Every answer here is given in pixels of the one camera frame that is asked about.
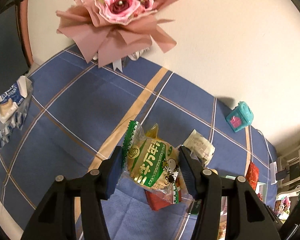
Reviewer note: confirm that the dark power adapter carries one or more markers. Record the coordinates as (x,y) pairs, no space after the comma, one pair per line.
(282,175)

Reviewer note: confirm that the teal toy house box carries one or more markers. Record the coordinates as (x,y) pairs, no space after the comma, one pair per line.
(241,116)

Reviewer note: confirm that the red patterned packet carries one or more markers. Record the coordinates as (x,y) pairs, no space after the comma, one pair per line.
(252,175)

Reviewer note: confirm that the blue white tissue packet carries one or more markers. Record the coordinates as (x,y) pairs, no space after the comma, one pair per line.
(12,97)

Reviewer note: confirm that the cream snack packet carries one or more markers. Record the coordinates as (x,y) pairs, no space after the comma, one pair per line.
(198,143)

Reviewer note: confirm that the blue plaid tablecloth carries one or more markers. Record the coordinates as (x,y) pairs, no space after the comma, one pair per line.
(65,105)

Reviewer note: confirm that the dark cabinet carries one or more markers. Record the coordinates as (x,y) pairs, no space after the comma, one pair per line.
(5,55)

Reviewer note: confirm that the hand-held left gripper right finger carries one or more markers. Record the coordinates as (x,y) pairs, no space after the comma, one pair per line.
(187,172)

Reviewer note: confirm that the pink flower bouquet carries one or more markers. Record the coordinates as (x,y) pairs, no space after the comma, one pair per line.
(120,30)

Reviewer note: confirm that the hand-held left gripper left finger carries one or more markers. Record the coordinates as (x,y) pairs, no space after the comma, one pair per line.
(115,172)

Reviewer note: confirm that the green cow-print cake packet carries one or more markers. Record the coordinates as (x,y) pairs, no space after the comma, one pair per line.
(152,165)

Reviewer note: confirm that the pink board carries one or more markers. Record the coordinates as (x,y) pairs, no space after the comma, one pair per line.
(25,35)

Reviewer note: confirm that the white power strip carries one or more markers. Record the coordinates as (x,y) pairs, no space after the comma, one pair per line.
(274,170)

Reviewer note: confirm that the red orange snack packet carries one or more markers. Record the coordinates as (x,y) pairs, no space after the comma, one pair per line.
(155,201)

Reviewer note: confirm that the yellow translucent snack packet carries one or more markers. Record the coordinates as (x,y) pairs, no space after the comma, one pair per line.
(152,132)

